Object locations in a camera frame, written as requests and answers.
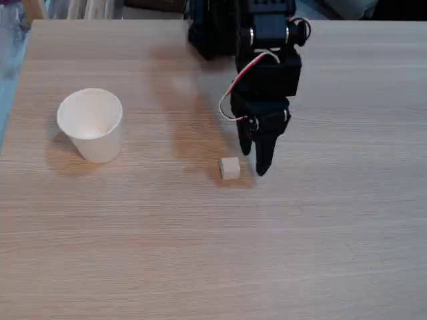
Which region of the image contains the white paper cup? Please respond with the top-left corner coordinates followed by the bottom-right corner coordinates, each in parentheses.
top-left (55, 87), bottom-right (124, 165)

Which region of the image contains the wooden chair frame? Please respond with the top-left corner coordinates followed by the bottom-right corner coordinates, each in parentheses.
top-left (21, 0), bottom-right (47, 21)

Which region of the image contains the red white servo cable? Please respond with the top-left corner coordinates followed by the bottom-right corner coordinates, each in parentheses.
top-left (218, 49), bottom-right (282, 122)

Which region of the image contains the pale folded curtain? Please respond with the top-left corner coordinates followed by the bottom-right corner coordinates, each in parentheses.
top-left (49, 0), bottom-right (124, 20)

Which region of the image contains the grey cushion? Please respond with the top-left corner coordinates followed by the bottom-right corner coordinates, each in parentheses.
top-left (322, 0), bottom-right (380, 20)

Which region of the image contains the blue fabric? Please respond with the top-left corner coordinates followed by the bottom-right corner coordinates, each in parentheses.
top-left (0, 0), bottom-right (33, 81)

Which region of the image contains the small white block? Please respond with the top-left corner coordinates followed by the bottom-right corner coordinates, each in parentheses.
top-left (219, 156), bottom-right (242, 181)

